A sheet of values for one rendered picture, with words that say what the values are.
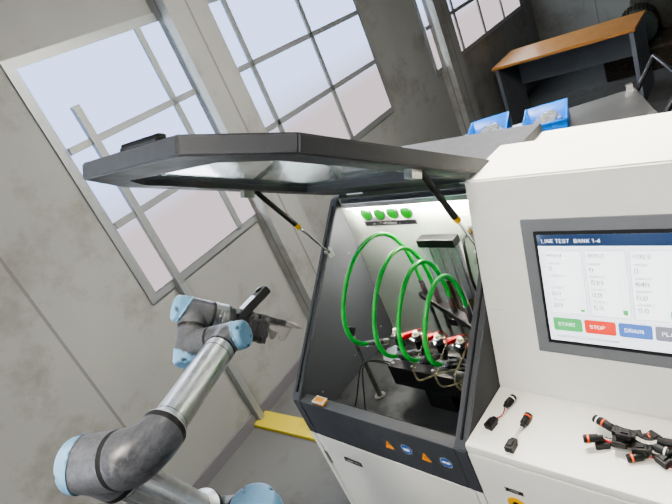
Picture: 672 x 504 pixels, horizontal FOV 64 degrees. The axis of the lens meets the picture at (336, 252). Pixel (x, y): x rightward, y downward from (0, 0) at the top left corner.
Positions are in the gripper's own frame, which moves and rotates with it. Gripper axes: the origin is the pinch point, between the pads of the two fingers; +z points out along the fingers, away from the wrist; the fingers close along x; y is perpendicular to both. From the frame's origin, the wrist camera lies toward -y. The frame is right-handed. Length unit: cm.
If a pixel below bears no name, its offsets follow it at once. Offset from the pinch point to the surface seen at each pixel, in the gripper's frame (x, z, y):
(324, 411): -13.3, 23.3, 25.2
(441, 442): 31, 37, 24
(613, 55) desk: -218, 410, -374
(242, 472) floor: -158, 56, 82
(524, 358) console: 45, 48, -2
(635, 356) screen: 72, 53, -6
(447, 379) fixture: 19.0, 45.3, 7.1
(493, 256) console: 46, 31, -26
